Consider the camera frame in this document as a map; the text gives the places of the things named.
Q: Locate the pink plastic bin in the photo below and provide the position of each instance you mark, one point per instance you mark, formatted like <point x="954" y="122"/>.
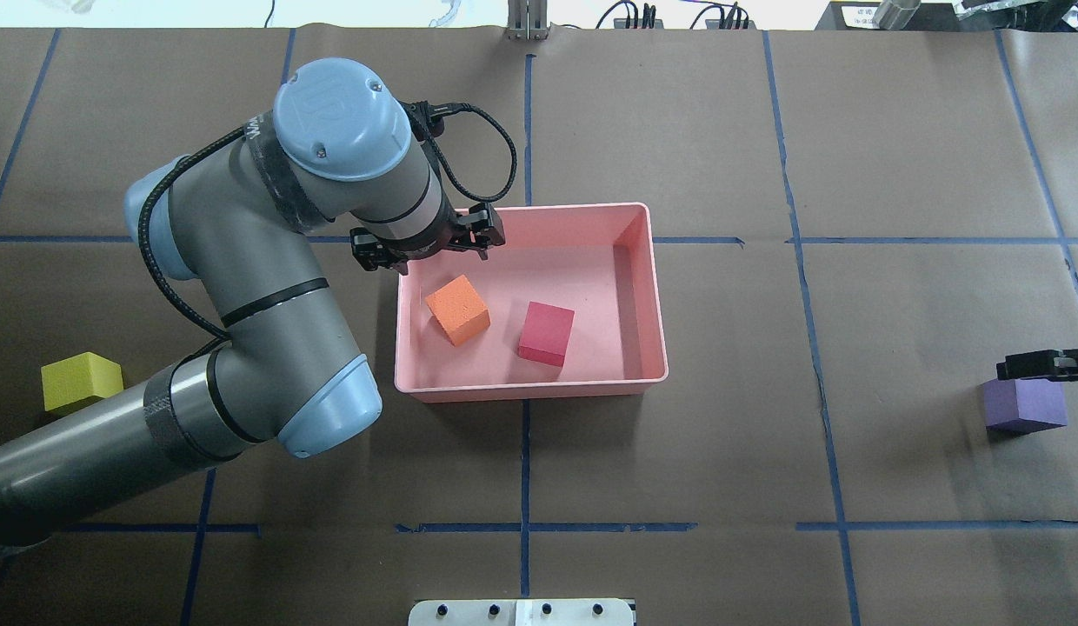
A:
<point x="596" y="259"/>

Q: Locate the yellow foam block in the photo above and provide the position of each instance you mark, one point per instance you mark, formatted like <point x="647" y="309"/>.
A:
<point x="77" y="382"/>

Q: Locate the orange foam block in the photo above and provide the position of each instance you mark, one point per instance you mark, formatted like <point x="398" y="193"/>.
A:
<point x="459" y="310"/>

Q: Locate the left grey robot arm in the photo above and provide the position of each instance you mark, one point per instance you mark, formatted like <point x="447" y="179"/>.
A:
<point x="223" y="233"/>

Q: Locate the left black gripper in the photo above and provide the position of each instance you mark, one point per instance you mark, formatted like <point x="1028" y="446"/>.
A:
<point x="480" y="231"/>

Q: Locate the purple foam block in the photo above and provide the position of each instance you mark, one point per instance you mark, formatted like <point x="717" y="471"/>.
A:
<point x="1024" y="405"/>

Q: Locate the aluminium frame post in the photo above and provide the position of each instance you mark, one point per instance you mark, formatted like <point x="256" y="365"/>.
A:
<point x="527" y="20"/>

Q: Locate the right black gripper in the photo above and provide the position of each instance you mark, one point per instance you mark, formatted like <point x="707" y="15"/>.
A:
<point x="1036" y="364"/>

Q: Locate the red foam block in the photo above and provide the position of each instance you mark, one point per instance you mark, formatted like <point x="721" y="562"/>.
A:
<point x="546" y="331"/>

